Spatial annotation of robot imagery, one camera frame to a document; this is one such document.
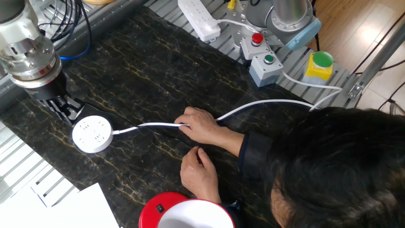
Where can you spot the person's right forearm navy sleeve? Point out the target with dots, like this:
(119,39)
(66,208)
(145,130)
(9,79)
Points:
(243,149)

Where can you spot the grey box green button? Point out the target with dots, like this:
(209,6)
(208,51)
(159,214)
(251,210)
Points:
(265,69)

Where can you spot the black marble slab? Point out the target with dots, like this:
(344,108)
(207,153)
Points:
(158,79)

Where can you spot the red gooseneck desk lamp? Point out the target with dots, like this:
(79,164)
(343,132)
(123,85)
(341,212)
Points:
(152,209)

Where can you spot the aluminium table frame rail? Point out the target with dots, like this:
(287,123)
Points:
(104,19)

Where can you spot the person's right hand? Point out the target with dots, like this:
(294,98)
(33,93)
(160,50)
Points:
(202,126)

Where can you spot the grey box red button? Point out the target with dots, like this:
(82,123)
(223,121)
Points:
(254,47)

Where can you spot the round white power socket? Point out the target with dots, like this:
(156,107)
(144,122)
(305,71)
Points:
(92,134)

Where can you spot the yellow box green mushroom button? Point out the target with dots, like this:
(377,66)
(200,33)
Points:
(318,68)

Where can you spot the aluminium frame post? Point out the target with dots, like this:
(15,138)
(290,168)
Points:
(379,55)

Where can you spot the white rectangular power strip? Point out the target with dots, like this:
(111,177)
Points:
(197,17)

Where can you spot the person's left hand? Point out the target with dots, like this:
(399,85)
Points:
(199,177)

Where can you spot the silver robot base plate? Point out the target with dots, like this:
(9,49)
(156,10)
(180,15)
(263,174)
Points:
(235,28)

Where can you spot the white paper sheet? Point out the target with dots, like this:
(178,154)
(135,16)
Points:
(85,209)
(22,215)

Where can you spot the small yellow connector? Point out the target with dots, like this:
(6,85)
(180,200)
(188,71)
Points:
(232,4)

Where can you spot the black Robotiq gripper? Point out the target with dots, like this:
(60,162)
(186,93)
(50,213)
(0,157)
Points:
(47,90)

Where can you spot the wooden round base stand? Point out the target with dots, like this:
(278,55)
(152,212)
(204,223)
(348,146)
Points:
(98,1)

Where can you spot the person's head black hair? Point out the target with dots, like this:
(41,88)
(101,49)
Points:
(341,164)

